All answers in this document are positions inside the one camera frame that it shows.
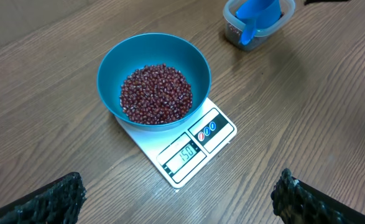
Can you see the blue plastic measuring scoop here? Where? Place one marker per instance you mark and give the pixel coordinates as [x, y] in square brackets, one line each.
[257, 14]

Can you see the teal blue bowl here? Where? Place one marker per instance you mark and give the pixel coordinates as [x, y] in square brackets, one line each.
[149, 49]

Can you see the white digital kitchen scale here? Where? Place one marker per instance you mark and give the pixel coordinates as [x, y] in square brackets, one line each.
[180, 152]

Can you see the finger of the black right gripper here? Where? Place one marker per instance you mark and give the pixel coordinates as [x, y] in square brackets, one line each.
[307, 2]

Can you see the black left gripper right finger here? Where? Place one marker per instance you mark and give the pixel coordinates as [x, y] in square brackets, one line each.
[296, 202]

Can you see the clear plastic container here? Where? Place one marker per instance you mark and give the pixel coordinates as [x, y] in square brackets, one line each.
[287, 10]

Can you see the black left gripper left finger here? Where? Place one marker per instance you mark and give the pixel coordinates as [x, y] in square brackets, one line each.
[57, 202]

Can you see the red beans in bowl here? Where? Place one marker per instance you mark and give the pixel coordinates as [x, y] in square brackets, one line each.
[156, 94]

